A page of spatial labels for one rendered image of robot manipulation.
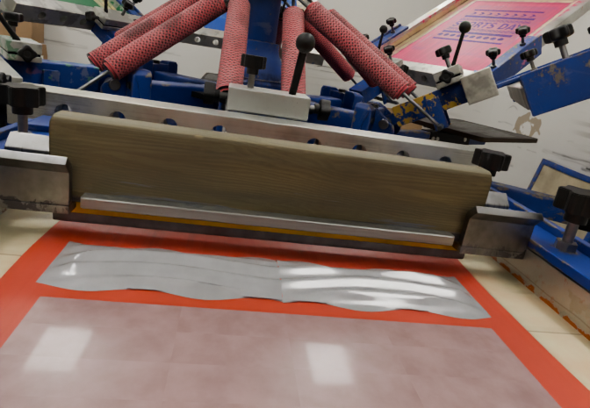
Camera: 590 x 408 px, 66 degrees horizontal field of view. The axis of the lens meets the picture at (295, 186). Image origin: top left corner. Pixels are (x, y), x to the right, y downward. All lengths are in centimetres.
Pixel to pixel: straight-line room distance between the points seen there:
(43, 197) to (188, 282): 15
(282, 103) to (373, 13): 407
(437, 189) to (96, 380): 33
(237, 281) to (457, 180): 23
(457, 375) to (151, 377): 20
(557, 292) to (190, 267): 33
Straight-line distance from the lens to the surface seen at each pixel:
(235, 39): 96
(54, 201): 43
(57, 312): 34
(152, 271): 38
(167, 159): 41
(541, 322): 46
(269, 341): 32
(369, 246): 47
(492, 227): 49
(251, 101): 69
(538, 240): 51
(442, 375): 34
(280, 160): 41
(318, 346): 32
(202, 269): 38
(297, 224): 42
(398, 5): 481
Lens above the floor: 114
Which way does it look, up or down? 17 degrees down
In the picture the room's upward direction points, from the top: 10 degrees clockwise
